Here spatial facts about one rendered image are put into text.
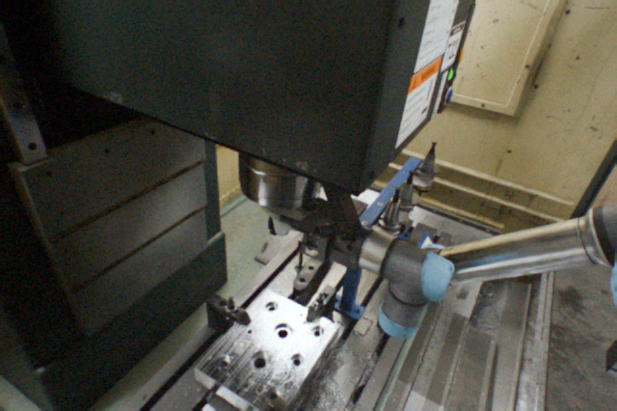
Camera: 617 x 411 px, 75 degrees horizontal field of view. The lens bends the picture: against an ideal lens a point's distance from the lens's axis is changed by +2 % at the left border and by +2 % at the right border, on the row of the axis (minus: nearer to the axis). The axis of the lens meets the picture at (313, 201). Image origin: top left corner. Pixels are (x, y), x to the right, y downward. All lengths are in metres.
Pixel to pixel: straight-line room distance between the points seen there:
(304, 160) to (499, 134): 1.19
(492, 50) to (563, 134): 0.38
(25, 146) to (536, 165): 1.53
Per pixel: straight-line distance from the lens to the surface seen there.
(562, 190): 1.72
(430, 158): 1.30
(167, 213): 1.21
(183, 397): 1.09
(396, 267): 0.68
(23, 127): 0.92
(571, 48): 1.57
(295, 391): 0.98
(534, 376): 1.45
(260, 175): 0.67
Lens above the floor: 1.83
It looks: 34 degrees down
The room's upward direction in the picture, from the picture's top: 6 degrees clockwise
